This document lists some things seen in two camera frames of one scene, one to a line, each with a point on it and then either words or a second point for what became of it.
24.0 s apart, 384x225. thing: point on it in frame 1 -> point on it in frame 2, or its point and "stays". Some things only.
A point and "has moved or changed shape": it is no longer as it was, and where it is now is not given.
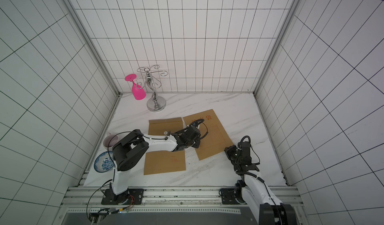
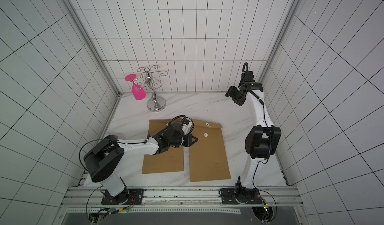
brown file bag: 216,139 has moved or changed shape
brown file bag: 165,161 stays
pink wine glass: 138,92 stays
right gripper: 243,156 -> 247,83
